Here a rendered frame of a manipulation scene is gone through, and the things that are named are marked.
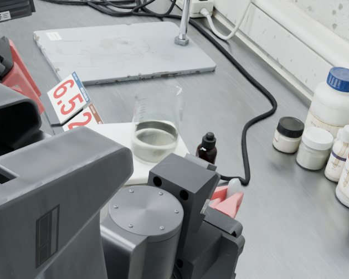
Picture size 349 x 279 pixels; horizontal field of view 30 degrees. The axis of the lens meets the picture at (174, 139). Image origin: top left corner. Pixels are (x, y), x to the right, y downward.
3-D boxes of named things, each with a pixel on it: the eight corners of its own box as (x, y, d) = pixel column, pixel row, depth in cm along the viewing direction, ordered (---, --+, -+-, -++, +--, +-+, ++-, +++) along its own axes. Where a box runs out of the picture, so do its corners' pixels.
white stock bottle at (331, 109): (313, 125, 109) (334, 57, 102) (351, 145, 106) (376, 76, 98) (292, 141, 104) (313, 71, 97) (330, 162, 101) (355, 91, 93)
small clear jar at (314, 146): (304, 173, 97) (313, 145, 94) (290, 155, 101) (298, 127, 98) (330, 170, 99) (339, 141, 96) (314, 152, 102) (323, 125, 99)
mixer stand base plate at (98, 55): (64, 88, 108) (65, 82, 107) (31, 35, 122) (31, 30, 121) (217, 70, 121) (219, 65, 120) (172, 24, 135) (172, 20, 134)
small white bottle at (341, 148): (330, 166, 100) (347, 119, 95) (349, 177, 98) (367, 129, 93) (319, 175, 97) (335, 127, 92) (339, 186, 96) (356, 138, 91)
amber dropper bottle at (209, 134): (207, 180, 92) (216, 141, 88) (189, 172, 93) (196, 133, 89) (215, 170, 95) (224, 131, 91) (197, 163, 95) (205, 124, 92)
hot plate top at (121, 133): (104, 187, 75) (105, 181, 75) (85, 129, 84) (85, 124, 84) (200, 178, 79) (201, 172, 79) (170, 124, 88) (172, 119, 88)
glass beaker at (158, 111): (158, 176, 78) (167, 118, 73) (116, 154, 80) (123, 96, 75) (189, 153, 83) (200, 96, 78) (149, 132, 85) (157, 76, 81)
